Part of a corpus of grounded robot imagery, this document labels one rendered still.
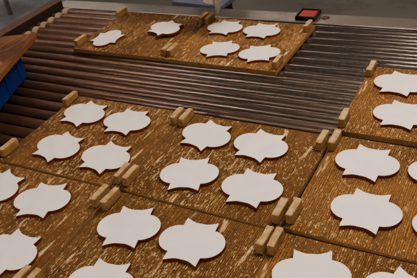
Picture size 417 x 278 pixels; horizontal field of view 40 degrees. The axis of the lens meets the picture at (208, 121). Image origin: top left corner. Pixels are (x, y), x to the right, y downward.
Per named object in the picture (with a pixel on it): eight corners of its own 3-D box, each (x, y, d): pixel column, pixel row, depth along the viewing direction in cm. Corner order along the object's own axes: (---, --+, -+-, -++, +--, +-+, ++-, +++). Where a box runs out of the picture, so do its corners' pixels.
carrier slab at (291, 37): (213, 21, 220) (213, 17, 219) (315, 28, 200) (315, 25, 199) (165, 62, 195) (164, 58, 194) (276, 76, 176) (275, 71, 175)
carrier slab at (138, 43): (126, 15, 239) (125, 11, 238) (212, 20, 220) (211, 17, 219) (74, 51, 215) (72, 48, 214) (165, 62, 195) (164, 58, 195)
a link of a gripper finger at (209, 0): (203, 15, 199) (204, -11, 199) (220, 14, 197) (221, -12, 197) (201, 13, 196) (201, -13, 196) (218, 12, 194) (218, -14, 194)
